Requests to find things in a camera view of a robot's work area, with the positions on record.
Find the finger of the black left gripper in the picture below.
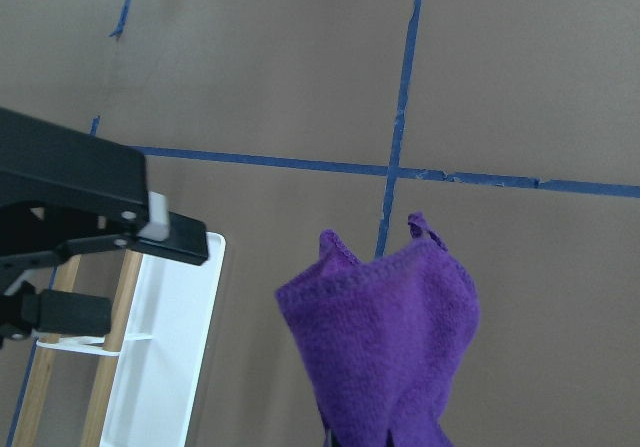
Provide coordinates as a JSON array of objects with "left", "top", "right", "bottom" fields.
[
  {"left": 1, "top": 109, "right": 208, "bottom": 287},
  {"left": 1, "top": 279, "right": 112, "bottom": 347}
]

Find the purple microfiber towel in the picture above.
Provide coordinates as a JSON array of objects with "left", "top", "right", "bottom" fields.
[{"left": 275, "top": 212, "right": 480, "bottom": 446}]

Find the white wooden towel rack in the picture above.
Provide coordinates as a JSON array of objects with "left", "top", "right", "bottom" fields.
[{"left": 7, "top": 232, "right": 226, "bottom": 446}]

